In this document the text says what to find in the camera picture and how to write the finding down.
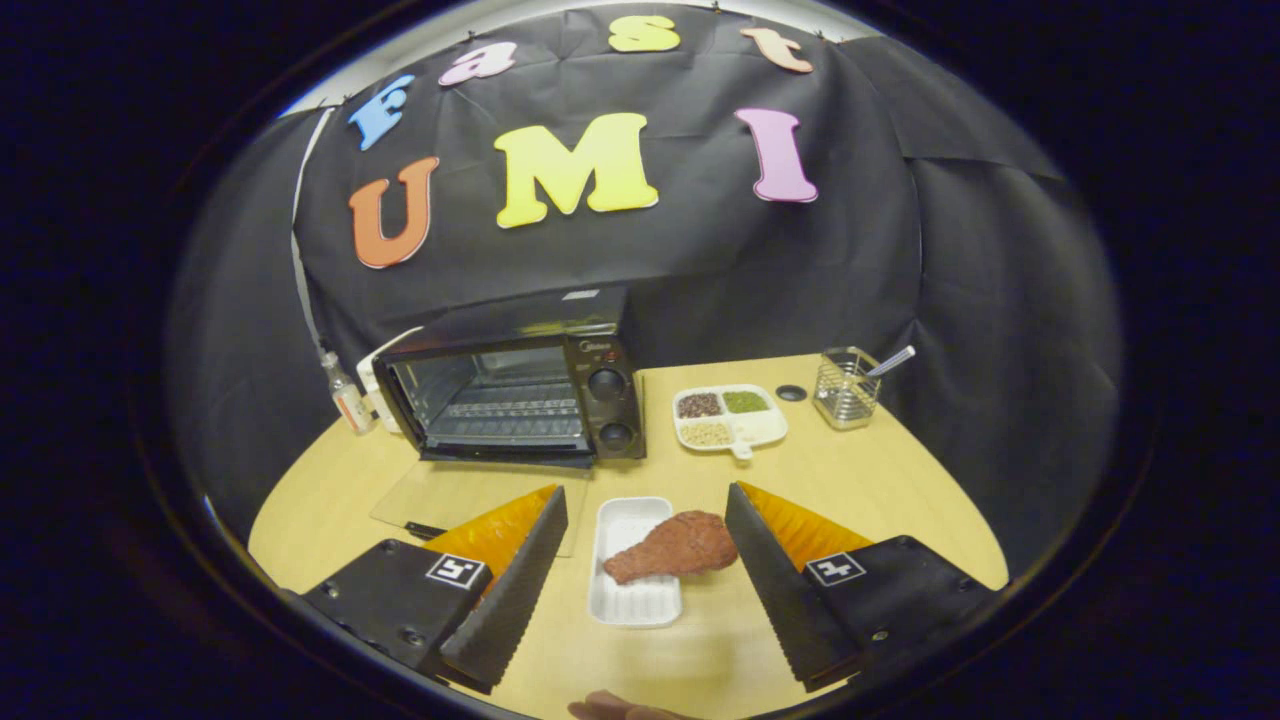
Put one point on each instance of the brown chicken drumstick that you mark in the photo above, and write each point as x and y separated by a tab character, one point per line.
680	545

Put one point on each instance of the white divided spice dish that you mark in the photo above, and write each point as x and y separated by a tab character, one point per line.
760	428

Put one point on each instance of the round black cap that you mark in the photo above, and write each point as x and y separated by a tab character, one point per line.
791	393

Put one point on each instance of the white foam tray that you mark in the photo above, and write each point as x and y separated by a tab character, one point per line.
630	605

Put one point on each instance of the white spoon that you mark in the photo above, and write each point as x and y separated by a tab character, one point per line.
895	358

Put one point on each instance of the small glass bottle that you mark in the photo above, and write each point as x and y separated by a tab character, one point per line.
350	405

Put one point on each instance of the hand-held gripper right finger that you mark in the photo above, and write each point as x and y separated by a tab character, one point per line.
780	600

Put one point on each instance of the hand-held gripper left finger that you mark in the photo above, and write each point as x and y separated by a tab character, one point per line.
510	600

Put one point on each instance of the black toaster oven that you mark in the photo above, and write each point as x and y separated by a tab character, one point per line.
600	410

